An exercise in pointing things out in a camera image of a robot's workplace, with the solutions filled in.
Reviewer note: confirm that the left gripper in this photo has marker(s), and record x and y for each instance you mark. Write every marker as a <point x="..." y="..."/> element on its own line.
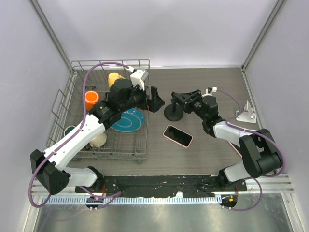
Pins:
<point x="152" y="105"/>

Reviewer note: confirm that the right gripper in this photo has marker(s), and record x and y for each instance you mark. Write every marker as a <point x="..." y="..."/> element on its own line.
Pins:
<point x="184" y="99"/>

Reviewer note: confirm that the black phone stand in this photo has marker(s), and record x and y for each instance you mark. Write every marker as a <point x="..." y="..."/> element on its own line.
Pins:
<point x="173" y="112"/>

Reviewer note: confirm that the pink phone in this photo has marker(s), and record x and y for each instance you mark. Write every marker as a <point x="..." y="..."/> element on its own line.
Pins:
<point x="235" y="149"/>
<point x="178" y="136"/>

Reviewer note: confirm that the white phone stand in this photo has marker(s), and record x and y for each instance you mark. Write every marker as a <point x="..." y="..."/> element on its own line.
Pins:
<point x="247" y="114"/>

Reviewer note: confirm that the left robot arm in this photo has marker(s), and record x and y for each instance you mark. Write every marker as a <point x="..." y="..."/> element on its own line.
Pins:
<point x="50" y="166"/>

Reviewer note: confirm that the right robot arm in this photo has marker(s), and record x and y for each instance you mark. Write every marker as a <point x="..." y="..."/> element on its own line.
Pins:
<point x="260" y="154"/>

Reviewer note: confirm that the blue plate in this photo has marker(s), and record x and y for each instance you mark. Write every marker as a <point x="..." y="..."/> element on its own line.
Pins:
<point x="131" y="121"/>

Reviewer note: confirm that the yellow mug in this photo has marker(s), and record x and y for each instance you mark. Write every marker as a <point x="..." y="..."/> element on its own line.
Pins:
<point x="113" y="77"/>

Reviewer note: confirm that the orange mug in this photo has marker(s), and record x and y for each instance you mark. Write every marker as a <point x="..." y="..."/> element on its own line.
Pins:
<point x="91" y="98"/>

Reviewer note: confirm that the cream mug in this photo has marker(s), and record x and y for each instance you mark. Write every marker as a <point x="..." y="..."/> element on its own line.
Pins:
<point x="97" y="142"/>

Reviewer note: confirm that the dark teal mug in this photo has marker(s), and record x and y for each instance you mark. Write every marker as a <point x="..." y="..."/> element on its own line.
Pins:
<point x="69" y="130"/>

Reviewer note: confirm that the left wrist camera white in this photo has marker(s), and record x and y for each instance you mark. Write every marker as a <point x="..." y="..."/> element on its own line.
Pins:
<point x="138" y="77"/>

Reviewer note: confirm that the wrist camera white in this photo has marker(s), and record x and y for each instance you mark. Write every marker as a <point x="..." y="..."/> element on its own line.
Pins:
<point x="210" y="91"/>
<point x="138" y="77"/>

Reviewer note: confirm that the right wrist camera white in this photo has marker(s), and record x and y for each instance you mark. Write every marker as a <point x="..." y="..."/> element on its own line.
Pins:
<point x="210" y="91"/>

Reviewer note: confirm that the wire dish rack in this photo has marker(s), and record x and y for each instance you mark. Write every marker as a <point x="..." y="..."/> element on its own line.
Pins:
<point x="68" y="111"/>

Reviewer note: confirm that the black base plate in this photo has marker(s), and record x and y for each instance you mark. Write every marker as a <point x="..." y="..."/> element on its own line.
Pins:
<point x="163" y="186"/>

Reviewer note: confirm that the slotted cable duct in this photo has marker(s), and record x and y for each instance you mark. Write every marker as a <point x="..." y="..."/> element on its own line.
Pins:
<point x="178" y="199"/>

